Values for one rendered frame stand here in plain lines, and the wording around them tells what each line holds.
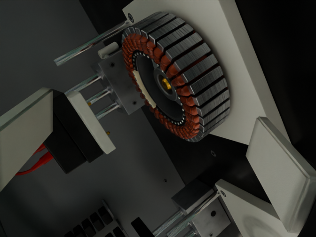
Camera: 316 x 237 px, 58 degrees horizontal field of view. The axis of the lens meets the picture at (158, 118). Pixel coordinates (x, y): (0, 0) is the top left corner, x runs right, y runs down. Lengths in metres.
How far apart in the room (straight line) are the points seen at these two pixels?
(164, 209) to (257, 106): 0.40
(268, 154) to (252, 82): 0.06
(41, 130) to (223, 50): 0.13
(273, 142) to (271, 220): 0.18
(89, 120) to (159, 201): 0.34
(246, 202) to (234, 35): 0.21
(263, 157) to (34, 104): 0.13
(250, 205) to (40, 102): 0.25
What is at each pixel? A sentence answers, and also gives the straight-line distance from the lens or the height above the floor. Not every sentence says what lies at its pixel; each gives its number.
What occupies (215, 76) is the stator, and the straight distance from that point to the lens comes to 0.21.
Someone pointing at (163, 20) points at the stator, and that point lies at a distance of 0.22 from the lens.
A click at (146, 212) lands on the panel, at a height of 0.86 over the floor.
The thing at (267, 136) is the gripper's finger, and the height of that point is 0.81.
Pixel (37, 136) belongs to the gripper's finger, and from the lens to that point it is 0.18.
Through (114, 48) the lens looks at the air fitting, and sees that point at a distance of 0.37.
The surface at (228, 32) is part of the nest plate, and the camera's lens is 0.20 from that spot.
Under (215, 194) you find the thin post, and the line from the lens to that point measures 0.40.
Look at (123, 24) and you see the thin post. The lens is 0.32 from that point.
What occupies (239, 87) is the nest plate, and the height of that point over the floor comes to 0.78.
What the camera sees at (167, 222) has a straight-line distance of 0.46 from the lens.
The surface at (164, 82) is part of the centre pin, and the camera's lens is 0.25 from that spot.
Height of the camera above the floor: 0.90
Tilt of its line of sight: 16 degrees down
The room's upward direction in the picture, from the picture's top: 125 degrees counter-clockwise
